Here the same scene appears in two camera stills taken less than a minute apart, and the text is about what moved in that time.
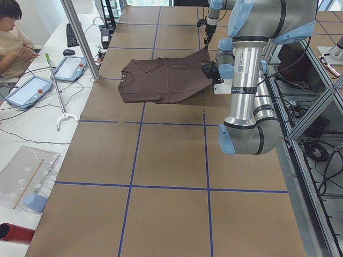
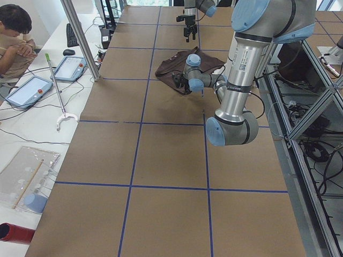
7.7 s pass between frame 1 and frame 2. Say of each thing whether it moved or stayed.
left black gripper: moved
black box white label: stayed
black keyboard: stayed
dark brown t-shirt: moved
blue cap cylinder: stayed
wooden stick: stayed
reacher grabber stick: stayed
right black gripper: moved
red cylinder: stayed
